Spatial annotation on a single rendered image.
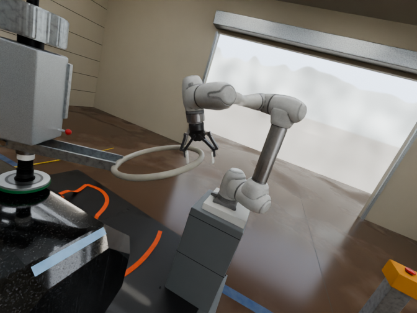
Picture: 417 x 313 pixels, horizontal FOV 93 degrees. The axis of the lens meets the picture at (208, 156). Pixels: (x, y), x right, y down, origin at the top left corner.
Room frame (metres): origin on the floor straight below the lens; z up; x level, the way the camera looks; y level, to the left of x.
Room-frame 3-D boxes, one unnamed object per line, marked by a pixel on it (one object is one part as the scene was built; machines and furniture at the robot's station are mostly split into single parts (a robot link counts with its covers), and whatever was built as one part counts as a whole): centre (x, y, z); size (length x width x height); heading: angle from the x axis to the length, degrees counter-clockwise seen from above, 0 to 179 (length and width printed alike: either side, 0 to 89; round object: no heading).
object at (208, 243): (1.38, -0.24, 0.40); 0.50 x 0.50 x 0.80; 75
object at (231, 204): (1.38, -0.22, 0.88); 0.22 x 0.18 x 0.06; 78
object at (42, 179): (0.89, 0.90, 0.85); 0.21 x 0.21 x 0.01
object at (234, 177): (1.37, -0.24, 1.02); 0.18 x 0.16 x 0.22; 45
